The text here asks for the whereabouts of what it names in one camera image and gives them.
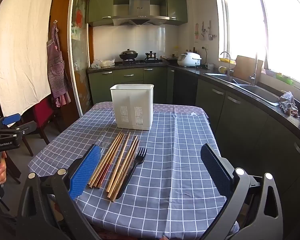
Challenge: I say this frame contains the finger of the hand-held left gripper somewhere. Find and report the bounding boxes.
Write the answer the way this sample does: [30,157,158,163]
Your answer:
[0,121,37,137]
[0,113,22,130]

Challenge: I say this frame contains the frosted glass sliding door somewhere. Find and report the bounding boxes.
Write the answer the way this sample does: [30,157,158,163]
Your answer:
[69,0,94,115]

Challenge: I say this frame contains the white hanging sheet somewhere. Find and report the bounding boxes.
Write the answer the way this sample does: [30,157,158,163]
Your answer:
[0,0,55,124]

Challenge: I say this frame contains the bunch of wooden chopsticks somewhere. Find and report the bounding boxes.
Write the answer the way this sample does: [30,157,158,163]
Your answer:
[87,131,140,202]

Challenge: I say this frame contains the white rice cooker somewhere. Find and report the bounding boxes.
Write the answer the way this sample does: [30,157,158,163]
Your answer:
[177,52,202,68]

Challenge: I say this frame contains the blue checked tablecloth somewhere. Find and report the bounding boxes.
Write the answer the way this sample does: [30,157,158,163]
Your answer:
[27,106,240,240]

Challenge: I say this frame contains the steel range hood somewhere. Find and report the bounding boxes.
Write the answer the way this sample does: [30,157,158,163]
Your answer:
[112,0,170,27]

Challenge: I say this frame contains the purple star-print cloth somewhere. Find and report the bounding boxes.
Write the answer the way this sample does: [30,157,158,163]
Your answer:
[91,101,208,118]

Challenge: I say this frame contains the red wooden chair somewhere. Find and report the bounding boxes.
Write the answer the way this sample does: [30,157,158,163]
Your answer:
[22,97,63,158]

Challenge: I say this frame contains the white plastic bag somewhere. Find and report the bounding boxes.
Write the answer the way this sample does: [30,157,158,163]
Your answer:
[90,58,115,68]

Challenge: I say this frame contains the purple checked apron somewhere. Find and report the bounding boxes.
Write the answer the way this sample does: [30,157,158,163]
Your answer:
[46,21,72,108]

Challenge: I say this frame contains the black plastic fork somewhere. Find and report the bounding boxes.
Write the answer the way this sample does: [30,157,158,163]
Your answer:
[115,147,148,200]

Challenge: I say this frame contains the green windowsill container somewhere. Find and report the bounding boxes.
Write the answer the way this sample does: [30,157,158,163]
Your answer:
[276,72,294,85]

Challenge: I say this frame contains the kitchen window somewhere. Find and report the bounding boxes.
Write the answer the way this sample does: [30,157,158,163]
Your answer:
[219,0,300,85]

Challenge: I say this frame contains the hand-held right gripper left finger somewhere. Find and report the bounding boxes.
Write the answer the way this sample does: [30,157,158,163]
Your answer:
[16,144,102,240]

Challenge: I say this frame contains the steel double sink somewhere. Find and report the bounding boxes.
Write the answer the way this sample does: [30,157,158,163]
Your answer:
[204,72,280,107]

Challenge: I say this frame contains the clear plastic spoon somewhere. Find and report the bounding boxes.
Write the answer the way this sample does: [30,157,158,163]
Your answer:
[95,134,113,157]

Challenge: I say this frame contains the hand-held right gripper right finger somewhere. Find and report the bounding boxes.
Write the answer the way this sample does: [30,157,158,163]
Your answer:
[200,143,283,240]

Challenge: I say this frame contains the green wall cabinets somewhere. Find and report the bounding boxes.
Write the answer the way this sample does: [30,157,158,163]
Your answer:
[87,0,189,27]

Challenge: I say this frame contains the tall steel faucet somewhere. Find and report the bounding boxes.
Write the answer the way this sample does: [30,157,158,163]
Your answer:
[250,52,259,85]

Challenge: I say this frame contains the black gas stove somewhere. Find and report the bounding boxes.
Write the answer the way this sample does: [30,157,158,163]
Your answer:
[119,58,164,65]

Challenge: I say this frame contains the crumpled grey rag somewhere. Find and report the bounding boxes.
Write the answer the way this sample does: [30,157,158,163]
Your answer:
[277,91,300,118]

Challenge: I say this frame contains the person's left hand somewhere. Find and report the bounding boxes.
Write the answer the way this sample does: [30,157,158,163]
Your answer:
[0,152,7,184]

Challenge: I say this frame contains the hanging kitchen tools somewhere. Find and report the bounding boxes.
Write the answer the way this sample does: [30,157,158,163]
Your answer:
[200,20,218,40]

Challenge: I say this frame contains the white plastic utensil holder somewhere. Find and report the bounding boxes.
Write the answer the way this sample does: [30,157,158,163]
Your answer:
[110,84,155,131]

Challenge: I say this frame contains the wooden cutting board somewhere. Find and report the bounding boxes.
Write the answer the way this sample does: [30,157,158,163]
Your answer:
[232,55,264,80]

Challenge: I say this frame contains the small curved steel faucet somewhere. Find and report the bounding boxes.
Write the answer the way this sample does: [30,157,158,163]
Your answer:
[220,51,232,77]

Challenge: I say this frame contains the black wok with lid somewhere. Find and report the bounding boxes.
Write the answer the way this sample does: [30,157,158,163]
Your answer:
[119,49,139,61]

